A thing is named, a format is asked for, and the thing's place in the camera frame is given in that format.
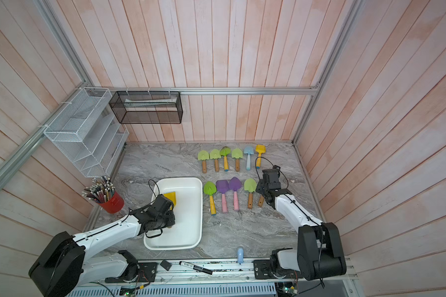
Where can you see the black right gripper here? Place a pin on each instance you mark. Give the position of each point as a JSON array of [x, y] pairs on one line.
[[259, 188]]

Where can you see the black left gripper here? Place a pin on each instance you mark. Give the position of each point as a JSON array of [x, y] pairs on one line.
[[171, 220]]

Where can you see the small yellow shovel wooden handle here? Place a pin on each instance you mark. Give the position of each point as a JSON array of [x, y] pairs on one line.
[[172, 197]]

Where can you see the yellow plastic shovel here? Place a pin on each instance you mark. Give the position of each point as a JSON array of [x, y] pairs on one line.
[[260, 149]]

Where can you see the light blue shovel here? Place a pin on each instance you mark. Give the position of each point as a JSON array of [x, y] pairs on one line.
[[248, 151]]

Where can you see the pink handled purple shovel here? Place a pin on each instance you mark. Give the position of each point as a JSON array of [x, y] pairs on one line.
[[223, 187]]

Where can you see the bright green yellow-handled shovel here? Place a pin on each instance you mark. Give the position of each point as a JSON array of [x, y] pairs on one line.
[[224, 152]]

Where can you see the green shovel wooden handle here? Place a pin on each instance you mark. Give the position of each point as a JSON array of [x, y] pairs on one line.
[[203, 156], [215, 155]]

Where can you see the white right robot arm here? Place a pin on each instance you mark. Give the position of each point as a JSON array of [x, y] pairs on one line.
[[319, 253]]

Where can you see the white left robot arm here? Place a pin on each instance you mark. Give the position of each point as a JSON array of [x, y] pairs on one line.
[[69, 261]]

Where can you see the white storage box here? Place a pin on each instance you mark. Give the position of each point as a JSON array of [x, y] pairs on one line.
[[187, 231]]

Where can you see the small black block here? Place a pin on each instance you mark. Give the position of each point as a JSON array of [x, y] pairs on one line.
[[166, 265]]

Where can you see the black marker pen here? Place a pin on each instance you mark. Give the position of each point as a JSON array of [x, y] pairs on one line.
[[195, 267]]

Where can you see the red pencil cup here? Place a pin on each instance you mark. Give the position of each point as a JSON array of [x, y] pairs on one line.
[[103, 193]]

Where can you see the light blue small bottle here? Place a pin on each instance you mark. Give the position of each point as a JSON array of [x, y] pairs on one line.
[[240, 255]]

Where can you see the black mesh basket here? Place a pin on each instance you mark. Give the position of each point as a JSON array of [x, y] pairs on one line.
[[147, 107]]

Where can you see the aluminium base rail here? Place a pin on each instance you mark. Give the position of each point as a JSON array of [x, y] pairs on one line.
[[229, 278]]

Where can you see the white wire shelf rack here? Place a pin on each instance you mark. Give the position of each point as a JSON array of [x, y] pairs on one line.
[[89, 136]]

